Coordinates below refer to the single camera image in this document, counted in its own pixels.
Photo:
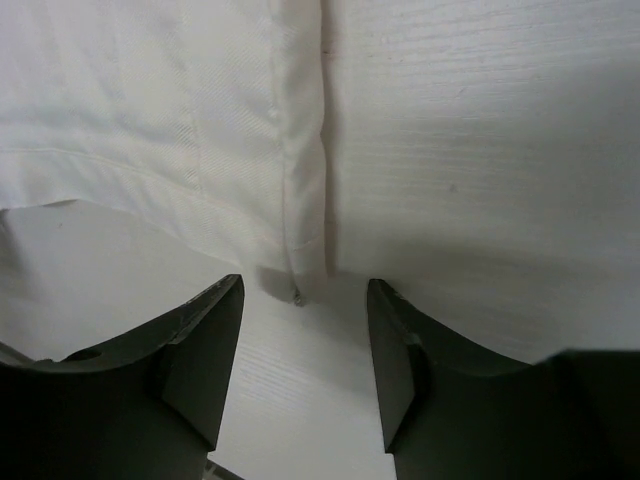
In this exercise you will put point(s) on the white pleated skirt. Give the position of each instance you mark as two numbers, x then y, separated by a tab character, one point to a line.
203	118

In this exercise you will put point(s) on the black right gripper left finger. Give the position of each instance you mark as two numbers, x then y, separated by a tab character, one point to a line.
146	404

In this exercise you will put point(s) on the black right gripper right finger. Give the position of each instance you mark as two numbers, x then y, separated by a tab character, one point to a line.
452	409

